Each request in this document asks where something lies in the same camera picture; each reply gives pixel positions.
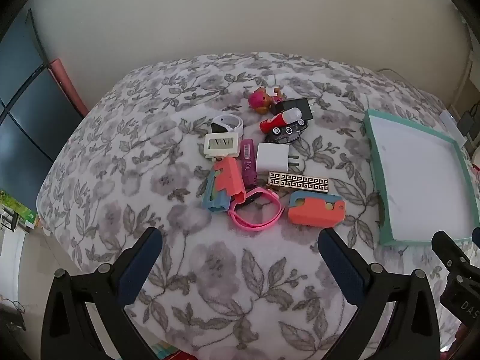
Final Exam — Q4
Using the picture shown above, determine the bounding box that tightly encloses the dark glass cabinet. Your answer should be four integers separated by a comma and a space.
0, 7, 89, 199

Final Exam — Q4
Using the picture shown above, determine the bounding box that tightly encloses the pink doll figure toy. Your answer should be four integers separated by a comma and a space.
248, 86, 286, 115

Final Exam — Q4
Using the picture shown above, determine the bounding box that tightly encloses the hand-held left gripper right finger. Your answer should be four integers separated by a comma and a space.
318, 228, 441, 360

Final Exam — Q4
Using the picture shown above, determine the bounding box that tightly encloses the black toy car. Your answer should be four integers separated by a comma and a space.
267, 118, 309, 144

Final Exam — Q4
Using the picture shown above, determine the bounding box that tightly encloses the teal rimmed white tray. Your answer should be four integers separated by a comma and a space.
363, 109, 477, 247

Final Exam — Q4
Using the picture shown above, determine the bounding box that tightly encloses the white charger adapter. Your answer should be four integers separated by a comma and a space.
256, 142, 301, 173

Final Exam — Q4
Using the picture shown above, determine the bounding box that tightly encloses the green box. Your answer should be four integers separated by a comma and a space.
0, 189, 40, 229

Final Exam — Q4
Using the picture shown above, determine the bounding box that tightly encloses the pink smartwatch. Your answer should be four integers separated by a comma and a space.
228, 187, 282, 232

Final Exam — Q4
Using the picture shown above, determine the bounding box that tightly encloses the white smartwatch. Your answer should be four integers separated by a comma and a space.
211, 115, 244, 137

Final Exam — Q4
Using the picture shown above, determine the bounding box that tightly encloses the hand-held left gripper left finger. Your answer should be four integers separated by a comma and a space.
40, 227, 164, 360

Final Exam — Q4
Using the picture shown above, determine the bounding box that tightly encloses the floral bed blanket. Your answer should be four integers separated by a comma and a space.
35, 52, 480, 360

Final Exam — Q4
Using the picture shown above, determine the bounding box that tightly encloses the black charger adapter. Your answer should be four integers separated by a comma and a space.
271, 98, 315, 121

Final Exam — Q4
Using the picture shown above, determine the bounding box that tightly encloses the red white toy bottle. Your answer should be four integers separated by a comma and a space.
260, 108, 302, 135

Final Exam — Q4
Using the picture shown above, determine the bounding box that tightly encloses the white power strip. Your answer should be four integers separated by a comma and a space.
440, 110, 466, 147

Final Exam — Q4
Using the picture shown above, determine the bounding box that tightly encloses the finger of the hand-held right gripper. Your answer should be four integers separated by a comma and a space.
431, 230, 472, 276

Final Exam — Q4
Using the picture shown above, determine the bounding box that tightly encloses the cream plastic holder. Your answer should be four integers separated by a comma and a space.
204, 132, 241, 158

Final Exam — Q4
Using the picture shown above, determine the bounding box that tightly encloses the pink rolled mat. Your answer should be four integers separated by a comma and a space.
50, 58, 91, 119

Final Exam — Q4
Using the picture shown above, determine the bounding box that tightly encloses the coral blue plastic toy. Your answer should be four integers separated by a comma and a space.
288, 190, 346, 228
202, 157, 246, 214

